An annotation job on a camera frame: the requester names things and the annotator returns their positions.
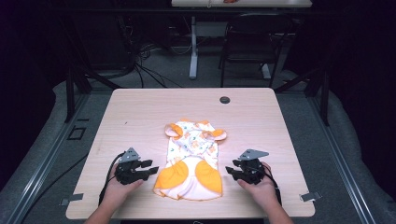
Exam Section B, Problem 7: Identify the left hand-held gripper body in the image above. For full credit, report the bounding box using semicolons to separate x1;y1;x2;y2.
114;147;149;186

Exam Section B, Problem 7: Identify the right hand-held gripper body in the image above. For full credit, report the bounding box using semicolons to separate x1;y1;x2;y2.
236;148;270;186

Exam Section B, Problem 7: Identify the white and orange baby romper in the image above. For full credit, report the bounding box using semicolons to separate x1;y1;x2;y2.
152;118;228;202

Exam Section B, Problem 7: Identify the person's left hand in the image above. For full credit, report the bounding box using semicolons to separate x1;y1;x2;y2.
103;163;145;203

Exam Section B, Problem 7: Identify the person's right hand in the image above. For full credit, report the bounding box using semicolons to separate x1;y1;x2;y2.
237;161;280;208

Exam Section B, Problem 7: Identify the grey tape strip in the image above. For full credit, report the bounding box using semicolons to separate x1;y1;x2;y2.
60;192;85;207
299;191;323;203

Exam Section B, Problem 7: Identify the black metal stand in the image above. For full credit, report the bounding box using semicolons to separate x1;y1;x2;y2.
63;18;123;124
274;59;332;127

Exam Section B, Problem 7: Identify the white desk leg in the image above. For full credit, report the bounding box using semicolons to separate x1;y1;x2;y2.
189;15;200;80

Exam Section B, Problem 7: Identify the black chair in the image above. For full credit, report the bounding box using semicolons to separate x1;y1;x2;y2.
219;11;296;89

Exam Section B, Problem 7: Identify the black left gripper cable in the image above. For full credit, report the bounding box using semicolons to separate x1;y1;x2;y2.
98;151;126;207

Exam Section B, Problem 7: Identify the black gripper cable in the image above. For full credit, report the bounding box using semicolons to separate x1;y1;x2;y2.
98;151;126;207
262;163;283;207

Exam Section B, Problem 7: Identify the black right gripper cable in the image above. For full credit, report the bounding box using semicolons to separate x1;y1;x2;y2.
262;163;283;207

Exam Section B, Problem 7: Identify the thin black floor cable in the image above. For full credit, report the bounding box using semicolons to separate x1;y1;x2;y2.
21;151;90;224

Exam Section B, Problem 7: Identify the aluminium floor rail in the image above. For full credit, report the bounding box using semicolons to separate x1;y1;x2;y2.
6;92;92;224
306;92;378;224

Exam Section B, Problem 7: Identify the bundle of black floor cables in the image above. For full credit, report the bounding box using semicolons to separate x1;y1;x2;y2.
116;18;185;90

